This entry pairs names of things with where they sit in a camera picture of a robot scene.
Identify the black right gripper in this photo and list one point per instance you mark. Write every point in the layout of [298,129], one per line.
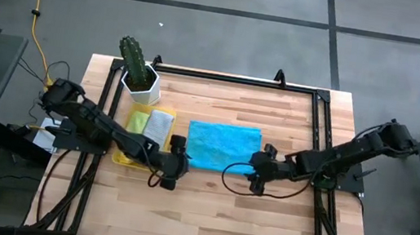
[268,169]

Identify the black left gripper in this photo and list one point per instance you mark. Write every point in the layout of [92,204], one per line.
[176,166]

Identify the grey microfiber towel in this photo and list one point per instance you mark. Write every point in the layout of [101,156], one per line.
[159,127]

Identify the blue microfiber towel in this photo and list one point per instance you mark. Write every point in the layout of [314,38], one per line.
[222,148]

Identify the yellow microfiber towel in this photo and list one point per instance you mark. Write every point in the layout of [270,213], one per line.
[126,159]

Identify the green microfiber towel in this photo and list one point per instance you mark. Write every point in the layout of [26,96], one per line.
[137,123]

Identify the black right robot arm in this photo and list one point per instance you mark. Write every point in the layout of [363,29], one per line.
[353,154]

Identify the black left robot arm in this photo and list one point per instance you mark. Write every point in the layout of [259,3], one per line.
[101,127]

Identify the yellow translucent plastic bin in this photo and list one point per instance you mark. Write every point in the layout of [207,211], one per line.
[171,111]

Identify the white square planter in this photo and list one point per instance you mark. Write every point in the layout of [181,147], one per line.
[147,94]

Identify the green cactus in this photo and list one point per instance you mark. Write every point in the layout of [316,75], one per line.
[133,61]

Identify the white paper sheet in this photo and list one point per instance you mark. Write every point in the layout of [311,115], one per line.
[42,139]

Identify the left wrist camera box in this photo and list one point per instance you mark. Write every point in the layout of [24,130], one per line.
[167,183]

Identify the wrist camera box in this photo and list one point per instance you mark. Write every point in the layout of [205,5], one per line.
[257,187]
[167,183]

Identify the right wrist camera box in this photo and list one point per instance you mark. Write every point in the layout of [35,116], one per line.
[257,187]

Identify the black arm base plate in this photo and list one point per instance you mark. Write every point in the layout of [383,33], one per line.
[349,183]
[66,142]

